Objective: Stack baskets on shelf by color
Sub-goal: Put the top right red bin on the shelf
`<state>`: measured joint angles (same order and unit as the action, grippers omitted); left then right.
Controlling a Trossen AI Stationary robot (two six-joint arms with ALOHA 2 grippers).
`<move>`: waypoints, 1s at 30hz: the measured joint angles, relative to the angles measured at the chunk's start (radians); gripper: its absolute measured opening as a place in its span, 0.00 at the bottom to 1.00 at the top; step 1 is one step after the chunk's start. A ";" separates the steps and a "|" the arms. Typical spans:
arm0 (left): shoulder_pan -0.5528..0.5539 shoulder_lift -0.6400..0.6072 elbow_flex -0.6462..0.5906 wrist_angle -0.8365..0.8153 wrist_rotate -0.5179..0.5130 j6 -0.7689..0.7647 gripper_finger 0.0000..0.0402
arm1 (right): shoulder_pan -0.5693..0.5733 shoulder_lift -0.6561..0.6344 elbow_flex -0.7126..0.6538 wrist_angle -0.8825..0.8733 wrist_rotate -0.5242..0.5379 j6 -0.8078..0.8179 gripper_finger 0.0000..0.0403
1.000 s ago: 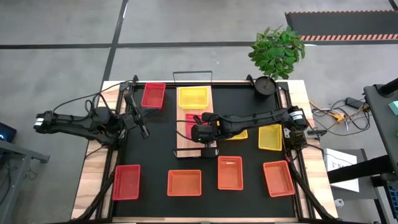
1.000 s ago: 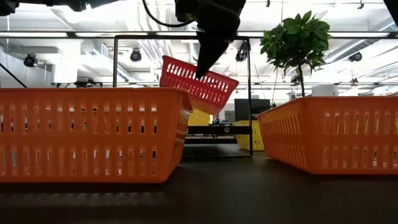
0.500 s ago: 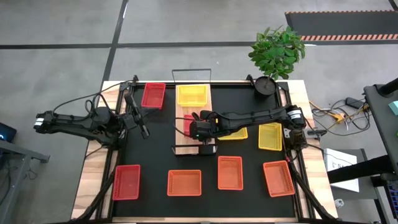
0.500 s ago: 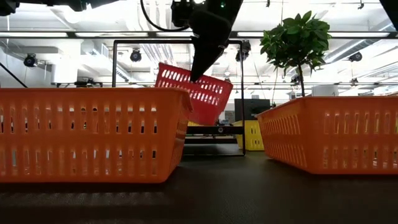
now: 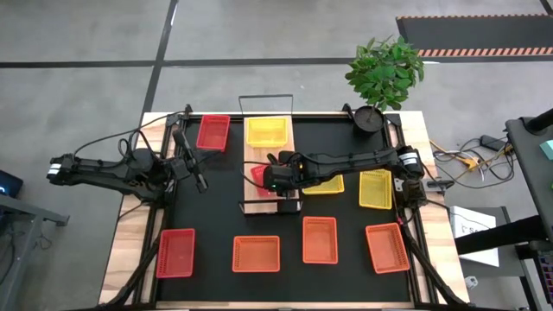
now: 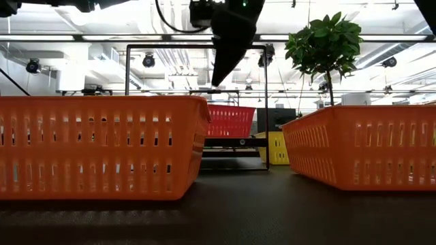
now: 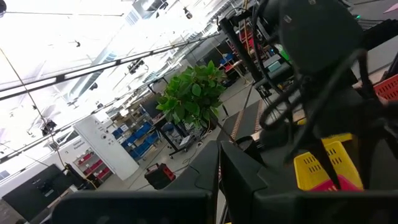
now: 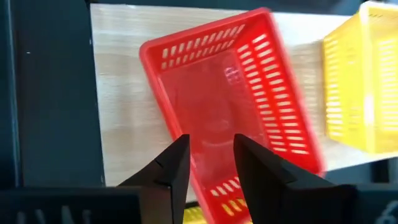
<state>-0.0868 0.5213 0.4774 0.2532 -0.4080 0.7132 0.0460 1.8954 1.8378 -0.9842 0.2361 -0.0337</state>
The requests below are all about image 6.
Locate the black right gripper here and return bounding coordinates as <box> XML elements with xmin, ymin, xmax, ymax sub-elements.
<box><xmin>210</xmin><ymin>0</ymin><xmax>266</xmax><ymax>88</ymax></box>

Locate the red plastic basket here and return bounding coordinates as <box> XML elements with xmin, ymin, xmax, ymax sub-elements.
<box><xmin>206</xmin><ymin>104</ymin><xmax>257</xmax><ymax>139</ymax></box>

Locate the yellow plastic basket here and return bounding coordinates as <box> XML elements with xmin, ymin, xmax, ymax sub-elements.
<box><xmin>254</xmin><ymin>131</ymin><xmax>290</xmax><ymax>166</ymax></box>

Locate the orange plastic basket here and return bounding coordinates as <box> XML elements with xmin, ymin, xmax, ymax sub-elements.
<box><xmin>281</xmin><ymin>104</ymin><xmax>436</xmax><ymax>191</ymax></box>
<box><xmin>0</xmin><ymin>95</ymin><xmax>212</xmax><ymax>201</ymax></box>

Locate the black-framed wooden shelf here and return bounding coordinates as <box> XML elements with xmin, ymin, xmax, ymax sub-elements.
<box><xmin>125</xmin><ymin>43</ymin><xmax>270</xmax><ymax>172</ymax></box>

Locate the black computer monitor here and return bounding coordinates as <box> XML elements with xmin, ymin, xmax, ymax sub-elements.
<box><xmin>256</xmin><ymin>108</ymin><xmax>297</xmax><ymax>133</ymax></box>

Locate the potted green tree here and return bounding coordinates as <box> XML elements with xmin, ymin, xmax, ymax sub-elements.
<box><xmin>284</xmin><ymin>12</ymin><xmax>364</xmax><ymax>107</ymax></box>

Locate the white cylindrical machine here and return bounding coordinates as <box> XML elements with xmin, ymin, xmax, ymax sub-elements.
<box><xmin>341</xmin><ymin>92</ymin><xmax>371</xmax><ymax>106</ymax></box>

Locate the black ceiling-hung camera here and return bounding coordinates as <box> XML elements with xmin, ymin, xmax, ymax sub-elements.
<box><xmin>258</xmin><ymin>43</ymin><xmax>276</xmax><ymax>68</ymax></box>
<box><xmin>142</xmin><ymin>53</ymin><xmax>157</xmax><ymax>68</ymax></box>
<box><xmin>25</xmin><ymin>58</ymin><xmax>42</xmax><ymax>75</ymax></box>
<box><xmin>381</xmin><ymin>56</ymin><xmax>398</xmax><ymax>69</ymax></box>

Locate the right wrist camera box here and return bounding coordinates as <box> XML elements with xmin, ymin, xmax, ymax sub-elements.
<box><xmin>189</xmin><ymin>0</ymin><xmax>215</xmax><ymax>29</ymax></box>

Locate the black right camera cable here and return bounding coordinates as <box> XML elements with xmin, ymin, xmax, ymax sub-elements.
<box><xmin>155</xmin><ymin>0</ymin><xmax>208</xmax><ymax>34</ymax></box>

